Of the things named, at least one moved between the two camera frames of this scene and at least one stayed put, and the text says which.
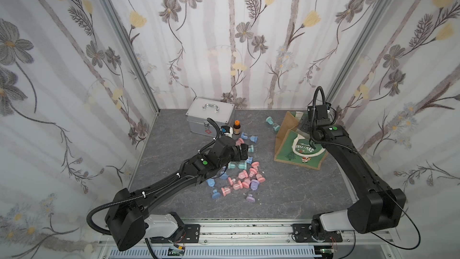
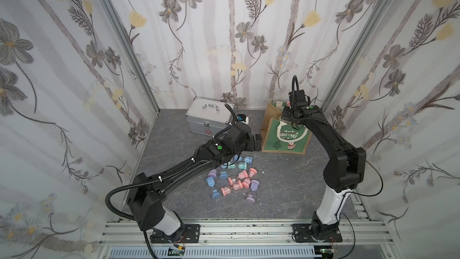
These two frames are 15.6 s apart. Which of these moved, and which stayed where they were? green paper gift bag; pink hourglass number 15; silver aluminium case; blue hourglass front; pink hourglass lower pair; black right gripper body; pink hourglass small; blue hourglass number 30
Moved: pink hourglass small; black right gripper body; green paper gift bag
Stayed: blue hourglass front; blue hourglass number 30; pink hourglass lower pair; silver aluminium case; pink hourglass number 15
